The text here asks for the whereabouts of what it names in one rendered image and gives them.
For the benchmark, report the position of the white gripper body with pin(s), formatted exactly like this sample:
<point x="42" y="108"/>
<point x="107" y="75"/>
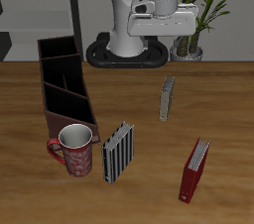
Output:
<point x="162" y="24"/>

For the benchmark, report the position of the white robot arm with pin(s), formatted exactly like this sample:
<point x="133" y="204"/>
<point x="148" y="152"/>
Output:
<point x="124" y="10"/>

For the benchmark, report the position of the dark brown desk caddy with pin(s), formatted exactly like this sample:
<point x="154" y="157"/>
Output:
<point x="71" y="120"/>

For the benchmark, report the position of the black white striped book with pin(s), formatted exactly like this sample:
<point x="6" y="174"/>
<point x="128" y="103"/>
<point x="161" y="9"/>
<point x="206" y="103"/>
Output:
<point x="119" y="155"/>

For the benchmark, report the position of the red book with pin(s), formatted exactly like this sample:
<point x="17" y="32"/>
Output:
<point x="190" y="178"/>

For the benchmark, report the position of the green pot plant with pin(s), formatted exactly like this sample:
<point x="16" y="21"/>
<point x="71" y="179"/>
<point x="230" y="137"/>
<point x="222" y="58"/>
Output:
<point x="185" y="48"/>

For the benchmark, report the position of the red patterned mug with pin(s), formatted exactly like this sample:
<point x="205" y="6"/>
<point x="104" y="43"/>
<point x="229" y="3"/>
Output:
<point x="79" y="160"/>

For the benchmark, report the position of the dark angular object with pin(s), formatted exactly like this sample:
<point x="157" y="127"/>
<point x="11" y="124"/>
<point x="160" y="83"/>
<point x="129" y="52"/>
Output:
<point x="4" y="46"/>

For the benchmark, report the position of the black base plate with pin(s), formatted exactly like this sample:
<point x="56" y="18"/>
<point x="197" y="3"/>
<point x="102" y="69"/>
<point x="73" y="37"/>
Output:
<point x="99" y="60"/>

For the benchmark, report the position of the dark shelf post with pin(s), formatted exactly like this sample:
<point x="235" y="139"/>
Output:
<point x="75" y="10"/>

